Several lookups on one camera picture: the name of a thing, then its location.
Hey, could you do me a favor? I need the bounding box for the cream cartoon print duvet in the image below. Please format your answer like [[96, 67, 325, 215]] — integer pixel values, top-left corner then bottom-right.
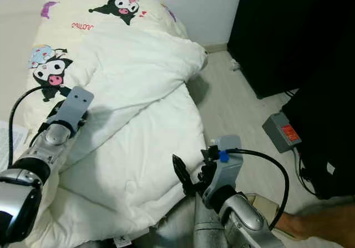
[[25, 0, 209, 248]]

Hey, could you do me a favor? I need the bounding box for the grey box with orange label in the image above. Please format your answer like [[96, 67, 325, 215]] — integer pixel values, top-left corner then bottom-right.
[[262, 112, 303, 153]]

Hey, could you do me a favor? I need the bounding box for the black cabinet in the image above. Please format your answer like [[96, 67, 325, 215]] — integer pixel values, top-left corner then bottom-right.
[[282, 37, 355, 200]]

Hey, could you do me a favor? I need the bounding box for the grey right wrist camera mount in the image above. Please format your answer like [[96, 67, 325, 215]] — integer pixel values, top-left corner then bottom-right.
[[202, 134, 244, 210]]

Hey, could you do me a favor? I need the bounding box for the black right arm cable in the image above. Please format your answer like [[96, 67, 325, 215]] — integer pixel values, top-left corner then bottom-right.
[[211, 143, 290, 231]]

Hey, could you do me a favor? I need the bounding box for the black floor cable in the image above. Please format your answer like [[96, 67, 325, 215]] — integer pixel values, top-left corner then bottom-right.
[[297, 148, 320, 196]]

